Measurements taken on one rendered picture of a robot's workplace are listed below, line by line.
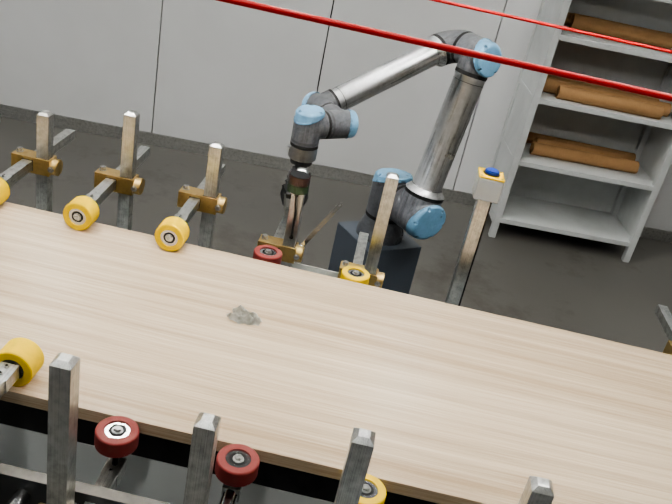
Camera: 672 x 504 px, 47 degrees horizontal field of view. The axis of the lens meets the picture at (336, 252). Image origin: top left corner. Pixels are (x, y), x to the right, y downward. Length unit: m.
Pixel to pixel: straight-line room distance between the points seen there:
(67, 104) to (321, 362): 3.76
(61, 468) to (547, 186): 4.27
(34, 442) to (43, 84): 3.80
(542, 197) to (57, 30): 3.24
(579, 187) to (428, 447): 3.84
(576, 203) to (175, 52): 2.76
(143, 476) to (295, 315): 0.54
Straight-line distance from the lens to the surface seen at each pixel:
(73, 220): 2.14
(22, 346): 1.59
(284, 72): 4.88
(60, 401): 1.28
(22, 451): 1.72
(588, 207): 5.36
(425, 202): 2.78
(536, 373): 1.94
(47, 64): 5.22
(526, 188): 5.21
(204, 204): 2.25
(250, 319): 1.82
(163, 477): 1.63
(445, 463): 1.58
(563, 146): 4.93
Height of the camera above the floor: 1.92
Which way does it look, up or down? 27 degrees down
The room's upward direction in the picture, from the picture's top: 12 degrees clockwise
